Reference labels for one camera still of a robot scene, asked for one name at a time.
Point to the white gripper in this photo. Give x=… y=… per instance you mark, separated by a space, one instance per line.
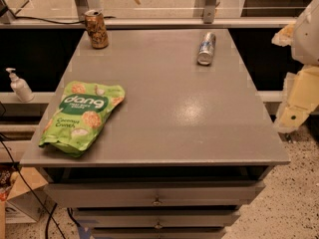
x=307 y=39

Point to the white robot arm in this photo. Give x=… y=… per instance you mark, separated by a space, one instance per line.
x=305 y=44

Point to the silver blue redbull can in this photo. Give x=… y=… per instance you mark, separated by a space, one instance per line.
x=206 y=49

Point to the brown patterned drink can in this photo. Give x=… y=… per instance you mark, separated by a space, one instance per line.
x=96 y=29

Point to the grey drawer cabinet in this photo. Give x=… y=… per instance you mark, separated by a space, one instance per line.
x=187 y=147

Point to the green dang chips bag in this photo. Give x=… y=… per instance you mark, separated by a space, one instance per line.
x=80 y=116

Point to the white pump dispenser bottle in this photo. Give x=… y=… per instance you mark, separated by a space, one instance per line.
x=20 y=87

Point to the cardboard box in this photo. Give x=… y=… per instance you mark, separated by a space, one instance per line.
x=24 y=203

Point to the grey metal railing frame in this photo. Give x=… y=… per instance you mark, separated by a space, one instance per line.
x=118 y=13

